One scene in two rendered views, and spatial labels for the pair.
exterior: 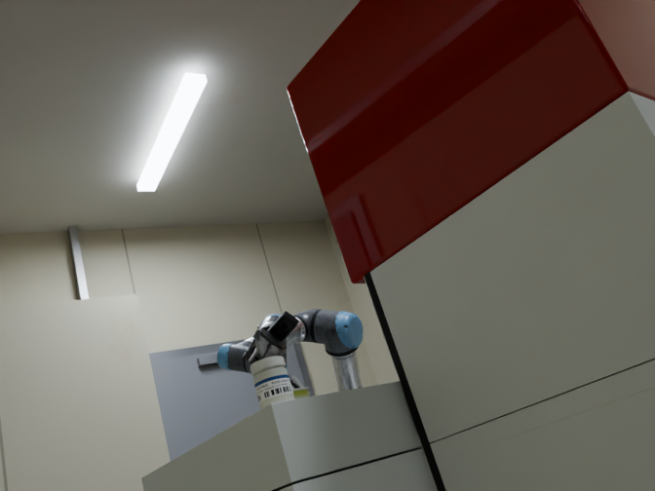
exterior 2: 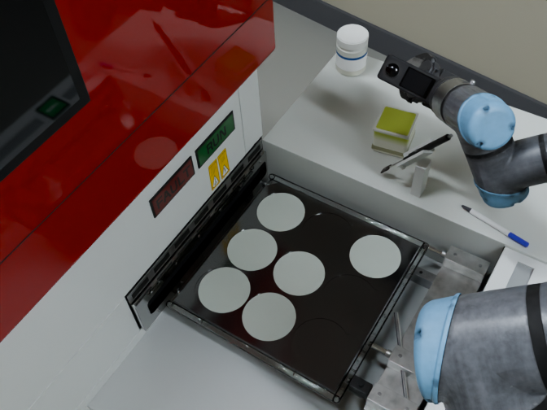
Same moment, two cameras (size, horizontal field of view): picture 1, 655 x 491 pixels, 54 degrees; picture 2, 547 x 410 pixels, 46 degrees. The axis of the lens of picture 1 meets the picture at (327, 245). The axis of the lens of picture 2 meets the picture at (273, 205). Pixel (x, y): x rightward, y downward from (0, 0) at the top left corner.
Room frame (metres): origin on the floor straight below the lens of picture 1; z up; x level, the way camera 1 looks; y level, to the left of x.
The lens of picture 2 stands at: (2.39, -0.22, 1.97)
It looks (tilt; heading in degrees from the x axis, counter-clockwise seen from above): 52 degrees down; 170
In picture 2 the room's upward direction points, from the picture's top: 4 degrees counter-clockwise
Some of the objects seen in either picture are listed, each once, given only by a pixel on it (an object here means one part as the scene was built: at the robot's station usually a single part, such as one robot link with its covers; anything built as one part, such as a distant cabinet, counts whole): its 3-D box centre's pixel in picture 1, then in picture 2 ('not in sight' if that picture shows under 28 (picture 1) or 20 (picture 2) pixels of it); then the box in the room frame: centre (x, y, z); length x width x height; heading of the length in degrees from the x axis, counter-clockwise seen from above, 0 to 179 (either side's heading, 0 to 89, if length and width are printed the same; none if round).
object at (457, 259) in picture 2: not in sight; (466, 263); (1.81, 0.25, 0.89); 0.08 x 0.03 x 0.03; 44
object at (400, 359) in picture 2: not in sight; (412, 365); (1.98, 0.08, 0.89); 0.08 x 0.03 x 0.03; 44
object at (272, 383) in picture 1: (272, 384); (352, 50); (1.28, 0.19, 1.01); 0.07 x 0.07 x 0.10
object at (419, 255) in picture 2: not in sight; (384, 316); (1.88, 0.06, 0.90); 0.38 x 0.01 x 0.01; 134
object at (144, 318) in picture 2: not in sight; (206, 234); (1.61, -0.22, 0.89); 0.44 x 0.02 x 0.10; 134
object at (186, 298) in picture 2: not in sight; (299, 273); (1.75, -0.06, 0.90); 0.34 x 0.34 x 0.01; 44
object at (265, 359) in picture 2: not in sight; (248, 349); (1.88, -0.19, 0.90); 0.37 x 0.01 x 0.01; 44
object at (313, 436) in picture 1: (270, 463); (428, 163); (1.55, 0.28, 0.89); 0.62 x 0.35 x 0.14; 44
